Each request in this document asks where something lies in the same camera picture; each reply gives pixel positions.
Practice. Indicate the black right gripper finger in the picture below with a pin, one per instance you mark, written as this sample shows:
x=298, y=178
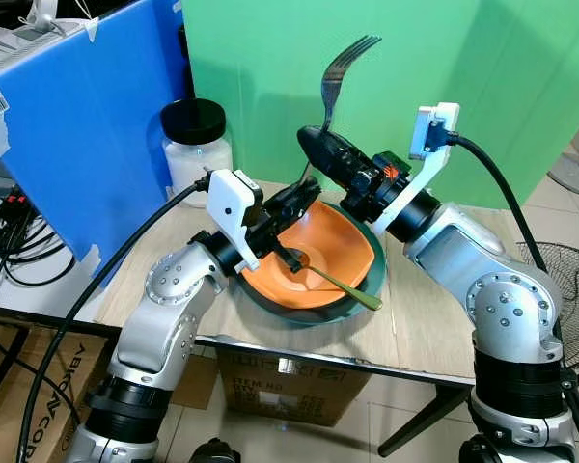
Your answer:
x=333, y=171
x=326, y=143

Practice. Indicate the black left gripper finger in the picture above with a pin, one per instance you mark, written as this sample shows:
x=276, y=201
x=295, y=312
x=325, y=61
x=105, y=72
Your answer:
x=289, y=258
x=299, y=200

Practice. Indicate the silver metal fork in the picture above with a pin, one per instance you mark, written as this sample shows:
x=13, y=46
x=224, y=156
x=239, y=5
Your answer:
x=331, y=92

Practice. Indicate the gold metal spoon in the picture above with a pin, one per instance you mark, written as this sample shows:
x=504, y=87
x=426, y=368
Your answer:
x=343, y=285

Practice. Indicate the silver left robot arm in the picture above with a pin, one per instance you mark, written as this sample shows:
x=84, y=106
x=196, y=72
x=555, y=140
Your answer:
x=164, y=309

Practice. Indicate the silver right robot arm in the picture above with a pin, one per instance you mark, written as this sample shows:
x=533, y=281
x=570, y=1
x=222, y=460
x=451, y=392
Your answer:
x=502, y=299

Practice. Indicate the orange bowl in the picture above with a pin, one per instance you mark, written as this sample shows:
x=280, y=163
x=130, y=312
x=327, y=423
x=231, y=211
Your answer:
x=338, y=246

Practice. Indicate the dark green plate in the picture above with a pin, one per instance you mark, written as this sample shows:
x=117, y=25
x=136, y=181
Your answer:
x=314, y=316

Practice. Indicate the clear jar with black lid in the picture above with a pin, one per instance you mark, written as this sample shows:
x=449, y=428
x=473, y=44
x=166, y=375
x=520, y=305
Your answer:
x=195, y=145

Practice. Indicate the printed brown cardboard box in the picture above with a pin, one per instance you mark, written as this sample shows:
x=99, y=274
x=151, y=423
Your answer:
x=289, y=386

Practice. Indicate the green backdrop board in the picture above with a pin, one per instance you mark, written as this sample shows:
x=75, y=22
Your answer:
x=482, y=96

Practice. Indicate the blue plastic board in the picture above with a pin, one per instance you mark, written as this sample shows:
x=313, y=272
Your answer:
x=87, y=145

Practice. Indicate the grey round fan base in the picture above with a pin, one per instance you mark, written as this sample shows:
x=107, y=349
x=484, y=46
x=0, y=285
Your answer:
x=574, y=174

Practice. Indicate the black table leg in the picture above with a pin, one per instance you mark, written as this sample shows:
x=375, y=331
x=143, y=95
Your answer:
x=425, y=422

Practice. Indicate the black floor fan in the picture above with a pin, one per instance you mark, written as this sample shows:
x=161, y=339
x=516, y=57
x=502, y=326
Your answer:
x=569, y=309

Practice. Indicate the white machine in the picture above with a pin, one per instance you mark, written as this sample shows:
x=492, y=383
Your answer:
x=19, y=43

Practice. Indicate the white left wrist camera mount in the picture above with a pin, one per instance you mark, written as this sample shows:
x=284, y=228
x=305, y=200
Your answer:
x=232, y=193

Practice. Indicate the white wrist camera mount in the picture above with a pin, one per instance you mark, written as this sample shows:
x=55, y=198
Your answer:
x=434, y=125
x=232, y=193

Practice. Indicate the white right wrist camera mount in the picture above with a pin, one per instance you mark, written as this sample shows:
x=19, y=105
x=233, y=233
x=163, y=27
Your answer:
x=434, y=125

